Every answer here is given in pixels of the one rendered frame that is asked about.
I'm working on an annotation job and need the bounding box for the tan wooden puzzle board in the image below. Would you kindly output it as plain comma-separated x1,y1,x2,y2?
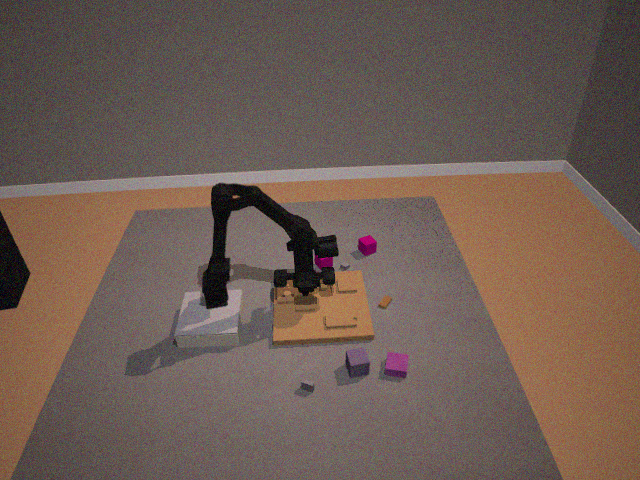
273,271,375,346

